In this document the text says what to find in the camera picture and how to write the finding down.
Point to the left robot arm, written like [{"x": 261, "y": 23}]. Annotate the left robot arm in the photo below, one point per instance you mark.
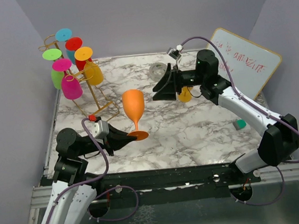
[{"x": 73, "y": 189}]

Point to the pink wine glass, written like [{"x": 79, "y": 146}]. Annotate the pink wine glass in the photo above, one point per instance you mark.
[{"x": 64, "y": 81}]

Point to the yellow wine glass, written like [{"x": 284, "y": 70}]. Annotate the yellow wine glass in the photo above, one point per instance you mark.
[
  {"x": 93, "y": 73},
  {"x": 185, "y": 95}
]

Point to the yellow wine glass front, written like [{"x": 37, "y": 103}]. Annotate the yellow wine glass front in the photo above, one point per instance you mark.
[{"x": 185, "y": 95}]

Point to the yellow wine glass rear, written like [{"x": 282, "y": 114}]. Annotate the yellow wine glass rear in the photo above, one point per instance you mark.
[{"x": 93, "y": 73}]

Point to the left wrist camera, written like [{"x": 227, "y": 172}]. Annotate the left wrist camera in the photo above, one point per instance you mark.
[{"x": 100, "y": 128}]

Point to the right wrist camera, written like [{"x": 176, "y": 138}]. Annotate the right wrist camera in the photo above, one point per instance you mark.
[{"x": 176, "y": 54}]

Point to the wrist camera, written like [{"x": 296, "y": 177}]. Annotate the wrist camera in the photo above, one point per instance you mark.
[
  {"x": 176, "y": 54},
  {"x": 100, "y": 128}
]

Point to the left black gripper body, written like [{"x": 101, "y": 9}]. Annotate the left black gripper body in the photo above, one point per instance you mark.
[{"x": 106, "y": 140}]

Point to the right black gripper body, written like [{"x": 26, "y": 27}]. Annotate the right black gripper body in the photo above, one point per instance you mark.
[{"x": 181, "y": 78}]

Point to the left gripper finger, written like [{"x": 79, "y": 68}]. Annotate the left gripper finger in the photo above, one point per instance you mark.
[
  {"x": 120, "y": 143},
  {"x": 118, "y": 135}
]

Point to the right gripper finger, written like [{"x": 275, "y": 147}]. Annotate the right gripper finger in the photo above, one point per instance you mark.
[
  {"x": 166, "y": 94},
  {"x": 165, "y": 84}
]

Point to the green grey eraser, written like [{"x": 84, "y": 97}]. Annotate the green grey eraser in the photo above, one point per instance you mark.
[{"x": 239, "y": 124}]

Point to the orange wine glass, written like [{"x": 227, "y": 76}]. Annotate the orange wine glass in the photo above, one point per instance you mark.
[{"x": 133, "y": 105}]

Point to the green wine glass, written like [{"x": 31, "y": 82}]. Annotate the green wine glass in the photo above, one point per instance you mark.
[{"x": 53, "y": 55}]

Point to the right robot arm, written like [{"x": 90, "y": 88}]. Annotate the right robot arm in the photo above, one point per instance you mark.
[{"x": 279, "y": 137}]

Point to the yellow framed whiteboard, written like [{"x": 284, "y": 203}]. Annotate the yellow framed whiteboard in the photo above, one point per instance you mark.
[{"x": 249, "y": 64}]

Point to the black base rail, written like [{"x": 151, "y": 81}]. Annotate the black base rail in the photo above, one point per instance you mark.
[{"x": 124, "y": 190}]

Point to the gold wire glass rack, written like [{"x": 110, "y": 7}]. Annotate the gold wire glass rack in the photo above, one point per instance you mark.
[{"x": 93, "y": 100}]

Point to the cyan wine glass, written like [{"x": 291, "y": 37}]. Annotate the cyan wine glass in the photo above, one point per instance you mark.
[{"x": 63, "y": 35}]

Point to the red wine glass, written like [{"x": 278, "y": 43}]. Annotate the red wine glass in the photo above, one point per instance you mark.
[{"x": 74, "y": 43}]

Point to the clear tape roll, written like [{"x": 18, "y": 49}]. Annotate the clear tape roll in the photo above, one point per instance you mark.
[{"x": 157, "y": 71}]

